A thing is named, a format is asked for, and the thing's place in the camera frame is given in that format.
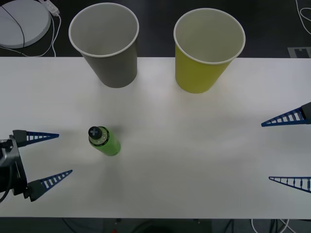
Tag white power strip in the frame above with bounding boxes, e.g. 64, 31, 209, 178
40, 0, 60, 16

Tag grey floor plate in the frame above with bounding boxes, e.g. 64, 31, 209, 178
288, 47, 311, 58

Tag white cable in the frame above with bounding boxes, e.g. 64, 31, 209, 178
251, 218, 294, 233
295, 0, 311, 39
23, 14, 62, 58

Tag green bottle with black cap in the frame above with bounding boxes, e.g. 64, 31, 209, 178
87, 125, 121, 157

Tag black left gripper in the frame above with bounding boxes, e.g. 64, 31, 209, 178
8, 130, 73, 202

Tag black cable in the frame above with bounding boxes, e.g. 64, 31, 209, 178
0, 4, 27, 58

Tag yellow-green waste bin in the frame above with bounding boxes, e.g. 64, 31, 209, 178
173, 8, 246, 94

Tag grey waste bin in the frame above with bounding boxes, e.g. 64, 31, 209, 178
68, 2, 140, 89

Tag pale grey round base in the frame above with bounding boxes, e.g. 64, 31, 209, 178
0, 1, 52, 48

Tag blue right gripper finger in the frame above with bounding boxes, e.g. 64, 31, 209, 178
261, 101, 311, 128
268, 176, 311, 194

